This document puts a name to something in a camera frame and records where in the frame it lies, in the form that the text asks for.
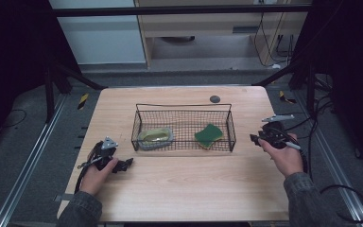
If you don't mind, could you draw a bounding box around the person's left hand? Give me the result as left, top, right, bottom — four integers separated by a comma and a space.
79, 150, 120, 197

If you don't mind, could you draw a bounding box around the person's right hand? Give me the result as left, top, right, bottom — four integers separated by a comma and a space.
257, 131, 305, 179

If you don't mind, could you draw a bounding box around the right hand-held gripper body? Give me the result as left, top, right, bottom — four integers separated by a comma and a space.
257, 113, 297, 150

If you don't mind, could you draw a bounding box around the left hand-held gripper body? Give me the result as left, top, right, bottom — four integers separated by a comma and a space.
87, 135, 120, 172

